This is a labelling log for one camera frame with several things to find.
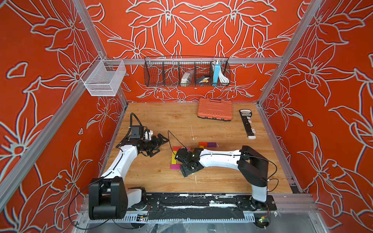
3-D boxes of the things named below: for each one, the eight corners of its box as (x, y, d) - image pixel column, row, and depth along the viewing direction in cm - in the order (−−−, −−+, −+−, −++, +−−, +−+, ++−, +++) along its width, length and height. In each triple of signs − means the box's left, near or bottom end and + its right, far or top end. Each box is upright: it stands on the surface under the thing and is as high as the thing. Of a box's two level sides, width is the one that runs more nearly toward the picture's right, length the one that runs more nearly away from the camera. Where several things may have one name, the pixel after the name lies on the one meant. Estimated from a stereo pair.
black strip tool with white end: (248, 139, 100) (249, 137, 98) (238, 110, 117) (239, 108, 116) (260, 139, 100) (261, 137, 98) (249, 110, 117) (250, 108, 116)
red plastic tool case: (196, 117, 111) (196, 113, 107) (199, 101, 123) (199, 96, 119) (230, 122, 108) (232, 117, 104) (229, 105, 120) (231, 100, 116)
